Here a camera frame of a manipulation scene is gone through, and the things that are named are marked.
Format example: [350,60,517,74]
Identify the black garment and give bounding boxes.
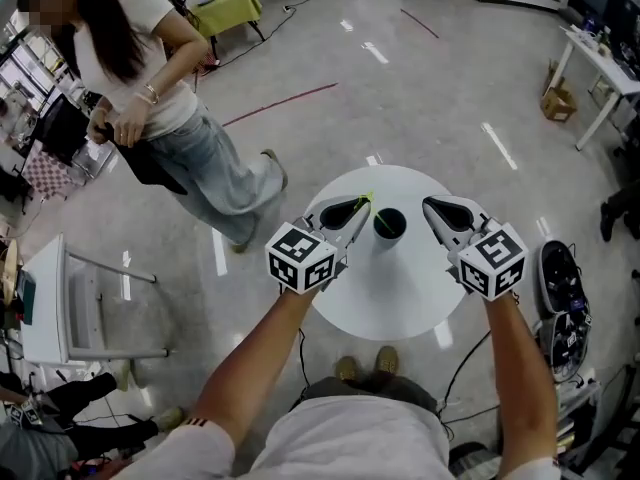
[97,123,190,197]

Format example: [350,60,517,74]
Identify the person's right brown shoe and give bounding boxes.
[374,345,401,377]

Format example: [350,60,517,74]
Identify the person's left forearm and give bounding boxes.
[191,284,322,450]

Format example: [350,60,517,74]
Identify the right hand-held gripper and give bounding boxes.
[421,194,530,303]

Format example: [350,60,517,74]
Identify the open equipment case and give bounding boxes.
[535,239,593,385]

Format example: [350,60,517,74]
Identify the person's brown shoe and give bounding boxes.
[374,345,401,377]
[334,356,365,385]

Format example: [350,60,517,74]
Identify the white long table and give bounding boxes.
[556,23,640,152]

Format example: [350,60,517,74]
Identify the white small side table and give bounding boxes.
[20,231,172,368]

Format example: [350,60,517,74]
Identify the cardboard box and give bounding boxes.
[540,59,579,124]

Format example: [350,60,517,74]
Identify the person's right forearm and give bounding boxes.
[481,291,560,465]

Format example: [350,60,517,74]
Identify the table with green cloth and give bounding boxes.
[191,0,267,44]

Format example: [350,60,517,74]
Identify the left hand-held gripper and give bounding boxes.
[264,194,375,296]

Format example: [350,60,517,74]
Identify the black cup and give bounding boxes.
[372,207,408,254]

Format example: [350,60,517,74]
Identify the person's white shirt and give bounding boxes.
[113,394,562,480]

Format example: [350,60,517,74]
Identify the person's left brown shoe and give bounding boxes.
[334,356,365,385]

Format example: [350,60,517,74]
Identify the person's dark shorts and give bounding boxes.
[299,375,442,411]

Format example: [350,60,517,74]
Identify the black cable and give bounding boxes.
[441,329,494,405]
[296,326,313,405]

